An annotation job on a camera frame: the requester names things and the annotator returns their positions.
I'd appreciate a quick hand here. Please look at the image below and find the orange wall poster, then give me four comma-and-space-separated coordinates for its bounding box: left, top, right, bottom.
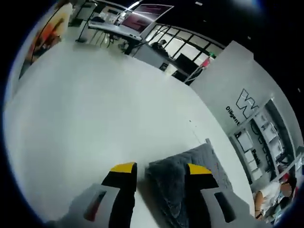
19, 0, 73, 79

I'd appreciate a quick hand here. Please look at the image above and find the grey reception counter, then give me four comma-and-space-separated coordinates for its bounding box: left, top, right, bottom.
133, 44, 190, 83

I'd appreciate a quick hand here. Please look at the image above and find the white shelf unit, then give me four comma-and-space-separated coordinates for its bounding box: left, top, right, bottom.
228, 98, 296, 183

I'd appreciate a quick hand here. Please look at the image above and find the grey long table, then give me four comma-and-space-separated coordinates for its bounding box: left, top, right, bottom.
87, 20, 143, 43

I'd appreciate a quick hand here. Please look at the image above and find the grey towel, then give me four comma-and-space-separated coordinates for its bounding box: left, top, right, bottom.
144, 143, 228, 228

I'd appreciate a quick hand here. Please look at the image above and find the black monitor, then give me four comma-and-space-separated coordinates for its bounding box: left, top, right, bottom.
175, 53, 199, 72

